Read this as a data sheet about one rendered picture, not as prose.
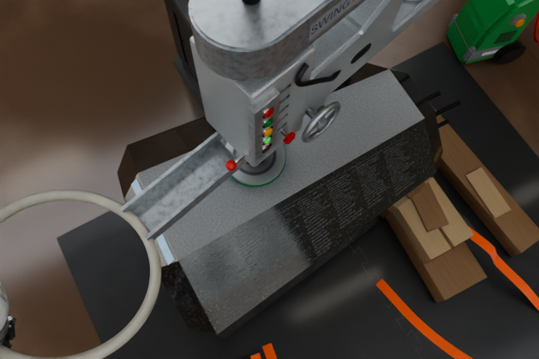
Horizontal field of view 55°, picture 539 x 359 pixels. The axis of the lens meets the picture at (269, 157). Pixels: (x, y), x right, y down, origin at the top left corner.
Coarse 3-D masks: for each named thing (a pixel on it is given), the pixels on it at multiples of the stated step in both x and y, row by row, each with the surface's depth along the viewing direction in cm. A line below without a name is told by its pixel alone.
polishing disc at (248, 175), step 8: (232, 152) 178; (280, 152) 178; (272, 160) 177; (280, 160) 177; (240, 168) 175; (248, 168) 175; (256, 168) 175; (264, 168) 176; (272, 168) 176; (280, 168) 176; (240, 176) 174; (248, 176) 174; (256, 176) 174; (264, 176) 174; (272, 176) 174; (256, 184) 174
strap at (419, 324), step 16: (480, 240) 238; (496, 256) 243; (512, 272) 242; (384, 288) 248; (528, 288) 242; (400, 304) 246; (416, 320) 243; (432, 336) 240; (272, 352) 236; (448, 352) 238
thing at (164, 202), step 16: (208, 144) 154; (192, 160) 154; (208, 160) 155; (224, 160) 156; (160, 176) 148; (176, 176) 153; (192, 176) 153; (208, 176) 153; (224, 176) 150; (144, 192) 146; (160, 192) 151; (176, 192) 151; (192, 192) 151; (208, 192) 150; (128, 208) 146; (144, 208) 149; (160, 208) 149; (176, 208) 149; (160, 224) 142
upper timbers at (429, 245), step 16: (400, 208) 241; (448, 208) 241; (400, 224) 247; (416, 224) 238; (448, 224) 239; (464, 224) 239; (416, 240) 238; (432, 240) 235; (448, 240) 237; (464, 240) 236; (432, 256) 233
